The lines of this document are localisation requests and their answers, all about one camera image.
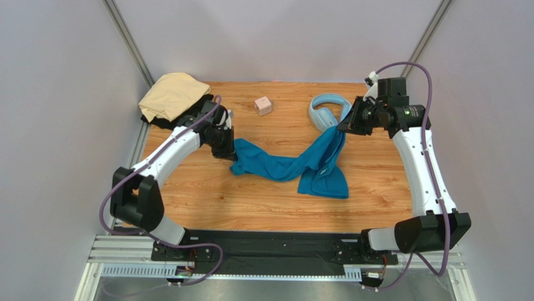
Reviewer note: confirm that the pink cube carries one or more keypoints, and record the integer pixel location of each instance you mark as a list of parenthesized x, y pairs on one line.
[(263, 106)]

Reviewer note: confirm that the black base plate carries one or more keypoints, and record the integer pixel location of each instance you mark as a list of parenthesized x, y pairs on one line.
[(273, 253)]

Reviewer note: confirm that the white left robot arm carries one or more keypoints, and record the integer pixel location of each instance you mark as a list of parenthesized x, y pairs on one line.
[(136, 197)]

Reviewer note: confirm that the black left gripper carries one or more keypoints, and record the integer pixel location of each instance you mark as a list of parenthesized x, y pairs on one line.
[(228, 152)]

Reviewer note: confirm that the blue t shirt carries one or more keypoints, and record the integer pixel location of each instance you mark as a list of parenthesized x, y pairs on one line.
[(316, 167)]

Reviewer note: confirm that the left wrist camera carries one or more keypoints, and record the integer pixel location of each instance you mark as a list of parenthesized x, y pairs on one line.
[(226, 122)]

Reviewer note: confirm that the aluminium frame rail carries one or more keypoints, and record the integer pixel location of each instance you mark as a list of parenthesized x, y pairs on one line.
[(122, 256)]

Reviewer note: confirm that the light blue headphones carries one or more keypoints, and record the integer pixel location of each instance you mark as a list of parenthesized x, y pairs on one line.
[(323, 118)]

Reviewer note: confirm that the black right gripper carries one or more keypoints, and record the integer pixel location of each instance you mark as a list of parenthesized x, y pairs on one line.
[(356, 118)]

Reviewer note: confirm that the black t shirt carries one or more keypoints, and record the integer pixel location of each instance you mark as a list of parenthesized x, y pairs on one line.
[(192, 111)]

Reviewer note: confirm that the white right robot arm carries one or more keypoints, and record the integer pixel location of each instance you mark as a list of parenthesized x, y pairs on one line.
[(436, 224)]

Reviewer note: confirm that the beige t shirt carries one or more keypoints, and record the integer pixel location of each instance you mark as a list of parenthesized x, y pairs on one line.
[(171, 95)]

